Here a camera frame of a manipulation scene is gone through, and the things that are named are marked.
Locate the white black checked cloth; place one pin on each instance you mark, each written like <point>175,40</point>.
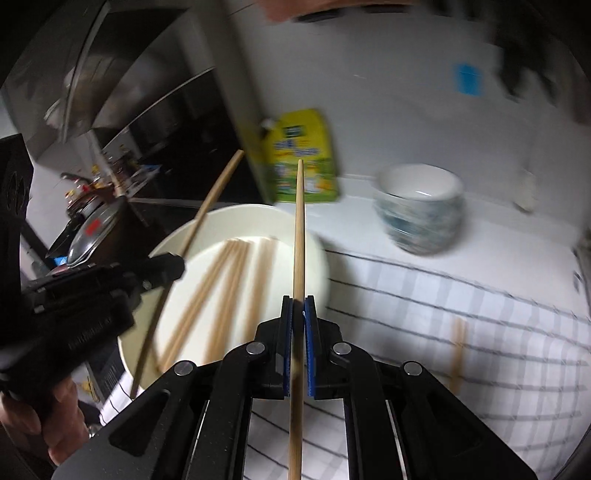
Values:
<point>415,369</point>

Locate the pot with glass lid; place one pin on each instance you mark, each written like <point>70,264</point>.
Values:
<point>92,230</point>

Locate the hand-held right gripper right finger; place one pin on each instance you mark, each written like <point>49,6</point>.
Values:
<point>310,341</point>

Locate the cream plastic basin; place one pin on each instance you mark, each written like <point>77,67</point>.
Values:
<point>258,221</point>

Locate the pink hanging cloth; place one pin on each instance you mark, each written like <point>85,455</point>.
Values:
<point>314,9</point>

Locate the pile of wooden chopsticks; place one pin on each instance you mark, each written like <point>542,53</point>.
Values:
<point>231,267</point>

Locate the person's left hand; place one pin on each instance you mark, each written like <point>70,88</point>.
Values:
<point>64,415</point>

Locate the stainless steel range hood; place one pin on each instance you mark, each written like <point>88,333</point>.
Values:
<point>92,69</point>

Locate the black box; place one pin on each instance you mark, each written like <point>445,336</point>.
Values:
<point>14,198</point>

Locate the yellow green refill pouch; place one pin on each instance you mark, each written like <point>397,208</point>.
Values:
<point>314,147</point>

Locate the blue patterned ceramic bowl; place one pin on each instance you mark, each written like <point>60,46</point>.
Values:
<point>420,221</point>

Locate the row of condiment bottles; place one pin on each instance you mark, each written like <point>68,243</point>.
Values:
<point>120,177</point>

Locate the blue wall sticker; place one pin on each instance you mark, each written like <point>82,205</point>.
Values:
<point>468,79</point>

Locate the wooden chopstick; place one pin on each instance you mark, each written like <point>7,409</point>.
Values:
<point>212,196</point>
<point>299,230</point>
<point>458,355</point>

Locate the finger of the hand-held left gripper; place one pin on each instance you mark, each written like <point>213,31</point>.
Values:
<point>157,272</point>

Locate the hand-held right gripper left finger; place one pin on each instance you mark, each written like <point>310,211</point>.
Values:
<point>287,341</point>

